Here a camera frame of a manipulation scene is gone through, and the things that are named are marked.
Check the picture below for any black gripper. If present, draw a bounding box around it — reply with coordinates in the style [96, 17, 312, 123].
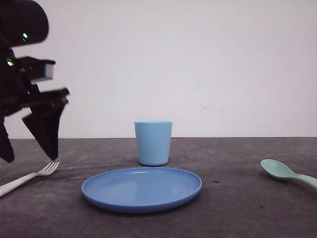
[0, 48, 70, 163]

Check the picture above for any white plastic fork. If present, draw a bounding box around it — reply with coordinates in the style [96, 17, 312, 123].
[0, 162, 60, 197]

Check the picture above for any mint green plastic spoon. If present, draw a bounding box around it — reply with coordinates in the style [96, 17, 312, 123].
[260, 159, 317, 189]

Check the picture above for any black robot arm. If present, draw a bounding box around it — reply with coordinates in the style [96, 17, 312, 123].
[0, 0, 69, 163]

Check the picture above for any blue plastic plate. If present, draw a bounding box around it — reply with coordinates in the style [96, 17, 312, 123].
[81, 167, 203, 214]

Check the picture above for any light blue plastic cup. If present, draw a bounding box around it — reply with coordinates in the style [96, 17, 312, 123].
[134, 120, 172, 166]

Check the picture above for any grey table cloth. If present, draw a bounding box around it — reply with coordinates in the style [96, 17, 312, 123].
[0, 138, 317, 238]

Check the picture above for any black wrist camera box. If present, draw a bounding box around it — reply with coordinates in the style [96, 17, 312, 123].
[16, 57, 56, 82]

